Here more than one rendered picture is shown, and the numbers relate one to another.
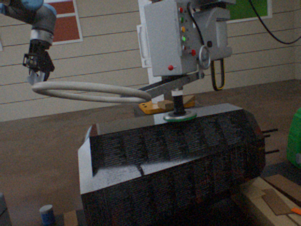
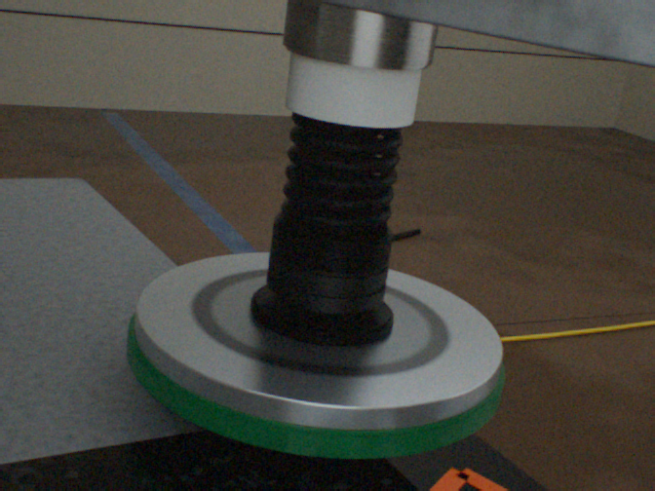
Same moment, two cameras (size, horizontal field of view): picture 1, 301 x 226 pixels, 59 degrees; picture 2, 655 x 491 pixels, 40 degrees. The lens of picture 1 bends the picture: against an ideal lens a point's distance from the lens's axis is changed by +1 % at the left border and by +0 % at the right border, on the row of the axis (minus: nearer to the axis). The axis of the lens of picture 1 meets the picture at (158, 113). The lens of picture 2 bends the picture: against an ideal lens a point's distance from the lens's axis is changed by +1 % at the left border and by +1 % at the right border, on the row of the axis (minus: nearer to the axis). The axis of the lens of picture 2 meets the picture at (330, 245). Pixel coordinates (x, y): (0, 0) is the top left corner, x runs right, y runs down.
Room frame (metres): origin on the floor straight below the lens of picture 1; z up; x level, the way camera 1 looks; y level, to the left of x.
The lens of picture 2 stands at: (1.86, 0.32, 1.08)
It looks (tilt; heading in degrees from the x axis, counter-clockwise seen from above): 19 degrees down; 247
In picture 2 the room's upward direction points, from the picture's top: 8 degrees clockwise
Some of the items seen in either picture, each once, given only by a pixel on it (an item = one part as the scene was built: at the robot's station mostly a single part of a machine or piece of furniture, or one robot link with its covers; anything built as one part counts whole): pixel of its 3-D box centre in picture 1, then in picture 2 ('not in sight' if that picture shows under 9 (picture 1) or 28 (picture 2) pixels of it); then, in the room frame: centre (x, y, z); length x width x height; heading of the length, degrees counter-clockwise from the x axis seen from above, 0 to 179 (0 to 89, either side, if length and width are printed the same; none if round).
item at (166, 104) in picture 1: (166, 104); not in sight; (2.41, -0.08, 0.81); 0.20 x 0.10 x 0.05; 20
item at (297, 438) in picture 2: (179, 114); (319, 330); (1.67, -0.13, 0.87); 0.22 x 0.22 x 0.04
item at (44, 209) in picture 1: (47, 214); not in sight; (2.03, 1.03, 0.08); 0.10 x 0.10 x 0.13
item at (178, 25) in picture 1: (180, 29); not in sight; (1.55, -0.18, 1.38); 0.08 x 0.03 x 0.28; 143
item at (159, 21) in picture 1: (178, 41); not in sight; (1.74, -0.18, 1.33); 0.36 x 0.22 x 0.45; 143
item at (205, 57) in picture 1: (199, 58); not in sight; (1.70, -0.30, 1.20); 0.15 x 0.10 x 0.15; 143
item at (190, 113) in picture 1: (179, 113); (320, 324); (1.67, -0.13, 0.87); 0.21 x 0.21 x 0.01
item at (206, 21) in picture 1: (202, 41); not in sight; (1.98, -0.38, 1.31); 0.74 x 0.23 x 0.49; 143
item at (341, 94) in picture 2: (177, 92); (353, 80); (1.67, -0.13, 1.01); 0.07 x 0.07 x 0.04
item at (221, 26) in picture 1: (214, 35); not in sight; (2.20, -0.53, 1.35); 0.19 x 0.19 x 0.20
